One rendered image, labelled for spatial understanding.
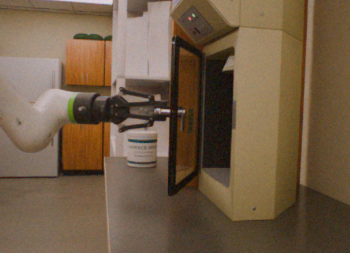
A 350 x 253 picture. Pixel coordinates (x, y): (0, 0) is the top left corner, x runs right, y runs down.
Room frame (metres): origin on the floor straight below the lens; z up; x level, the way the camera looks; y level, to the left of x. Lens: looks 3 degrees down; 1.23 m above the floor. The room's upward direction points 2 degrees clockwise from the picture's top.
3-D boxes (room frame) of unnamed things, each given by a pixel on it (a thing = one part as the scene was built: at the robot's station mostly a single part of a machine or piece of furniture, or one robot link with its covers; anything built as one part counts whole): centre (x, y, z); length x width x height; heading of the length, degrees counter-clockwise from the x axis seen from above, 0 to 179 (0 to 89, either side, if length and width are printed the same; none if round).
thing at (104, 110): (1.03, 0.18, 1.20); 0.09 x 0.07 x 0.08; 75
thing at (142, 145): (1.60, 0.15, 1.02); 0.13 x 0.13 x 0.15
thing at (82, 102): (1.05, 0.25, 1.20); 0.12 x 0.06 x 0.09; 165
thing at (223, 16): (1.02, -0.06, 1.46); 0.32 x 0.12 x 0.10; 12
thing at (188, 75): (1.03, -0.03, 1.19); 0.30 x 0.01 x 0.40; 164
